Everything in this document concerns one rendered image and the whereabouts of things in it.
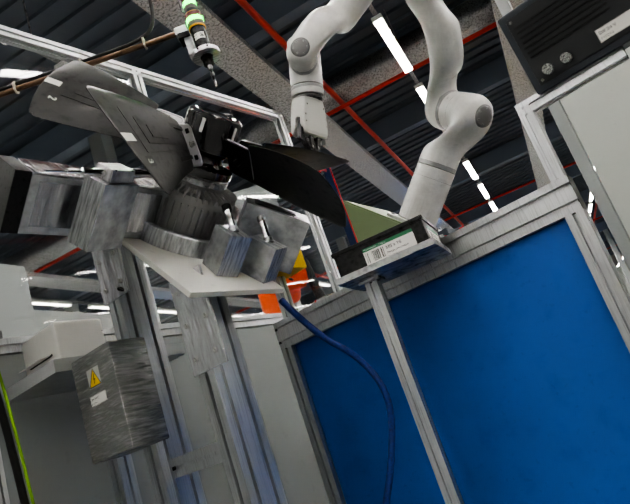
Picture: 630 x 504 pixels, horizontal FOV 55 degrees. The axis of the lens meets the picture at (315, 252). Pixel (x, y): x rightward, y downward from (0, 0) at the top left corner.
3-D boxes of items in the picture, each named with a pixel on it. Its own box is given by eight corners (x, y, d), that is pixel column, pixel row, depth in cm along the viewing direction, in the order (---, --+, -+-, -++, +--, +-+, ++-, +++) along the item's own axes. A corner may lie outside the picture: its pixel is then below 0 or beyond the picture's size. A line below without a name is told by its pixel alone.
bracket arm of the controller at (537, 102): (519, 118, 134) (513, 106, 135) (523, 120, 136) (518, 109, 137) (626, 54, 121) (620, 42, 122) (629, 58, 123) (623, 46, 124)
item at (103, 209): (86, 252, 108) (66, 241, 109) (120, 247, 116) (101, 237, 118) (105, 184, 104) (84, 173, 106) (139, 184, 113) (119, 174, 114)
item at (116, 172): (109, 183, 106) (93, 174, 107) (132, 184, 111) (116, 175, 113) (113, 170, 105) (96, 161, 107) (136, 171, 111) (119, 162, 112)
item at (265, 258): (263, 284, 126) (236, 270, 129) (275, 280, 132) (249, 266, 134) (276, 249, 124) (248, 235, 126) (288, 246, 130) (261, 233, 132)
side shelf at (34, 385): (6, 403, 143) (3, 391, 143) (134, 380, 171) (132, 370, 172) (55, 372, 129) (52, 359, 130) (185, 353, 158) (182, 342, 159)
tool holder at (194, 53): (181, 56, 142) (170, 22, 145) (189, 72, 149) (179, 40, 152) (217, 44, 142) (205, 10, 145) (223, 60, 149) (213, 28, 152)
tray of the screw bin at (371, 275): (338, 288, 130) (337, 285, 130) (364, 293, 147) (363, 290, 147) (436, 246, 123) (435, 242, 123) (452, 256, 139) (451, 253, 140)
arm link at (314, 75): (321, 78, 150) (324, 91, 159) (317, 28, 151) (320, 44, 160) (288, 82, 151) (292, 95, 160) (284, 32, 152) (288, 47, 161)
